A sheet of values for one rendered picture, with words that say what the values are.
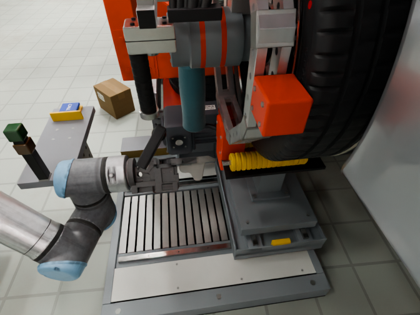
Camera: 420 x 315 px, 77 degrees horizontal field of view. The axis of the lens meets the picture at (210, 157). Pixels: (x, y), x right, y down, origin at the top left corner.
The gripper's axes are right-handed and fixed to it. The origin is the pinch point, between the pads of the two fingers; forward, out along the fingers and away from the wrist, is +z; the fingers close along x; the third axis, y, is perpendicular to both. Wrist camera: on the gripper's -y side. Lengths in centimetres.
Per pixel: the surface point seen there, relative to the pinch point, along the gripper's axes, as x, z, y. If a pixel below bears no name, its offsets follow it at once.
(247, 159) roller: -13.0, 12.9, 1.6
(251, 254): -33, 16, 39
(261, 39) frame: 25.5, 7.3, -18.5
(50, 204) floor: -74, -75, 17
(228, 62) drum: 0.6, 6.6, -23.5
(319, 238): -33, 44, 36
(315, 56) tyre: 27.0, 15.4, -14.8
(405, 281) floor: -32, 78, 57
